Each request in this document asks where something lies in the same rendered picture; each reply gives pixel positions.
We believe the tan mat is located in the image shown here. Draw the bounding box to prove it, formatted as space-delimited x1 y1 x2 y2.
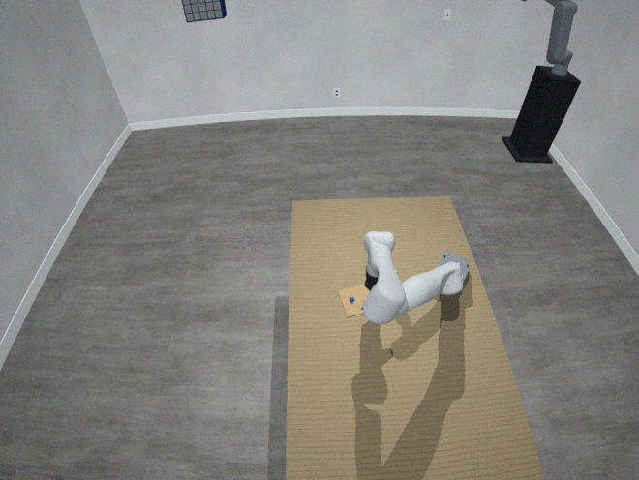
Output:
338 285 370 317

